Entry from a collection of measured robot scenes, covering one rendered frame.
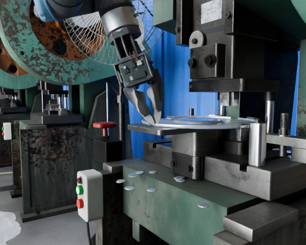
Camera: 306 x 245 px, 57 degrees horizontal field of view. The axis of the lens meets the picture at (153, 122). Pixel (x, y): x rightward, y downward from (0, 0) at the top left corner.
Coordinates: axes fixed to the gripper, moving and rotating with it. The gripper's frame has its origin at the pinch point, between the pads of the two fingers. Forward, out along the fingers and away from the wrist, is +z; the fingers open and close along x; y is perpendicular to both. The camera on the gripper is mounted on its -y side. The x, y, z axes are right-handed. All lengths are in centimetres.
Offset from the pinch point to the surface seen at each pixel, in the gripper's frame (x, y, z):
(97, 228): -29.7, -15.7, 26.7
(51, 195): -108, -124, 34
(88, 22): -27, -76, -53
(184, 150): 3.7, -5.3, 9.7
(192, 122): 7.8, -3.6, 3.7
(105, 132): -21.0, -25.9, 0.1
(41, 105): -175, -278, -51
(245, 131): 19.6, -10.4, 10.5
